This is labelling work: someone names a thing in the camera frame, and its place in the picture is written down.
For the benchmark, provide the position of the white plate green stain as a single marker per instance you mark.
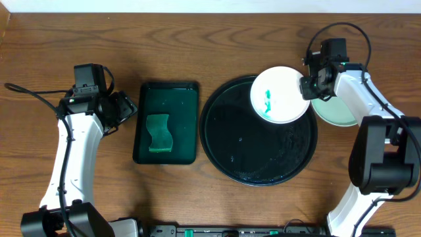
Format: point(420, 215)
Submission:
point(276, 97)

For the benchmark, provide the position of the green scrubbing sponge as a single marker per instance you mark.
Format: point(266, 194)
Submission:
point(161, 138)

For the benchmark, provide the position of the round black serving tray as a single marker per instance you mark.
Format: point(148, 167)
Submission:
point(249, 149)

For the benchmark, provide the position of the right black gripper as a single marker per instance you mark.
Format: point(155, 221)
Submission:
point(308, 91)

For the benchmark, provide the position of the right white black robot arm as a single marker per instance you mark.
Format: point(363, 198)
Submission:
point(384, 165)

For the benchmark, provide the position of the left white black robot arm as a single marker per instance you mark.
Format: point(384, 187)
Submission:
point(84, 119)

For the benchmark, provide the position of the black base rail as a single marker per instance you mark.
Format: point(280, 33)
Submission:
point(173, 231)

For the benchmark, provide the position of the black rectangular water tray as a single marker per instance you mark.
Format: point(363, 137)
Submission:
point(180, 100)

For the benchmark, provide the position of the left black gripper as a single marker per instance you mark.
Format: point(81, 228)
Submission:
point(124, 107)

